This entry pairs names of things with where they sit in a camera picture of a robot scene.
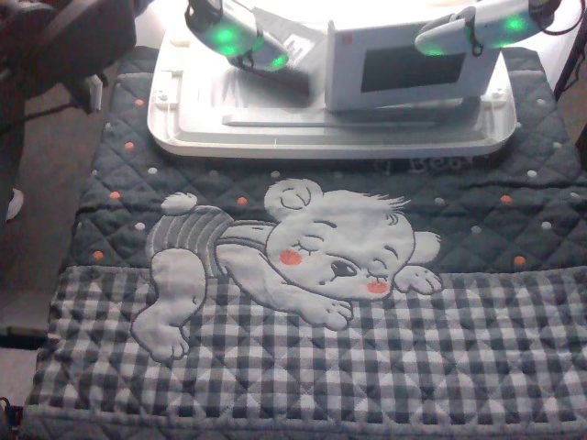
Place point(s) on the grey quilt with printed bear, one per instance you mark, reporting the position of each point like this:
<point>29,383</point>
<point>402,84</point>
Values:
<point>293,321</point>

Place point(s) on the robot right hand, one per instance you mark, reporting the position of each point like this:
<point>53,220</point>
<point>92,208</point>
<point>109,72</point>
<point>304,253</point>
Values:
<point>270,55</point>

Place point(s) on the black chair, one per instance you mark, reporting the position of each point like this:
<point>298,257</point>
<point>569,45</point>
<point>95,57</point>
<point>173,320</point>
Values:
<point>55,41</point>

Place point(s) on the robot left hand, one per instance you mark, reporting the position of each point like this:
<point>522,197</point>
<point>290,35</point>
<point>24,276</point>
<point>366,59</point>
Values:
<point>442,34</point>

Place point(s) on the black stand pole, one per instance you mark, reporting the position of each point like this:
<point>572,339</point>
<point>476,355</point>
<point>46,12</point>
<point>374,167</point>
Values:
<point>571,64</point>

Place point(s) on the white paper scrap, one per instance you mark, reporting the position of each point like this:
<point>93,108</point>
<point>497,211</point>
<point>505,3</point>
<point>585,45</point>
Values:
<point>15,204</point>

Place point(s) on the dark box with white label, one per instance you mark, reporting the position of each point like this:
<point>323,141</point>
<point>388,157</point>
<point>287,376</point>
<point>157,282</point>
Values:
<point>270,87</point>

